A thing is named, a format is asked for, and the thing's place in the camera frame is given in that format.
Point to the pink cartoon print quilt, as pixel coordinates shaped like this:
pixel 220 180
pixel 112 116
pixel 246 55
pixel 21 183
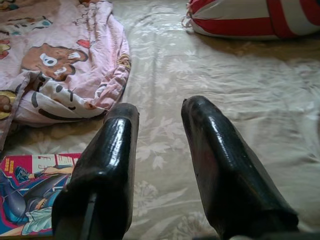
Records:
pixel 62 50

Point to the colourful manga comic book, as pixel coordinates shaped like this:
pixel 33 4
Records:
pixel 30 195

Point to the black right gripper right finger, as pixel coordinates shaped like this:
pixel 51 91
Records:
pixel 230 180

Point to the red white striped pillow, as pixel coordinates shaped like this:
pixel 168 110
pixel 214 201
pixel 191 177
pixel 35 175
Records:
pixel 237 25

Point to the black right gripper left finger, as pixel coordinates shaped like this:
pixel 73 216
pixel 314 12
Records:
pixel 100 187

